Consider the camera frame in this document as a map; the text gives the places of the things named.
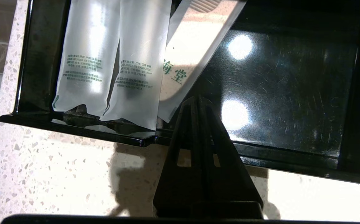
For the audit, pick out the black pull-out drawer tray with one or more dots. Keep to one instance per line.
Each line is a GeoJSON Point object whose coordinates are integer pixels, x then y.
{"type": "Point", "coordinates": [292, 93]}

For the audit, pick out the frosted toothbrush packet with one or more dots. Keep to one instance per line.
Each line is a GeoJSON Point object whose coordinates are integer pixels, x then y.
{"type": "Point", "coordinates": [136, 62]}
{"type": "Point", "coordinates": [86, 62]}

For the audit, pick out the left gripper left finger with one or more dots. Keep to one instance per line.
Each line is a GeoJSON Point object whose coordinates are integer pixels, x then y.
{"type": "Point", "coordinates": [175, 186]}

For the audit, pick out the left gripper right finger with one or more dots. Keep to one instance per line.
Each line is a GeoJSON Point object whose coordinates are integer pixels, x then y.
{"type": "Point", "coordinates": [229, 186]}

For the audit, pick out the clear comb packet green print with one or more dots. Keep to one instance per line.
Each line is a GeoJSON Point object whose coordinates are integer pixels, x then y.
{"type": "Point", "coordinates": [195, 46]}

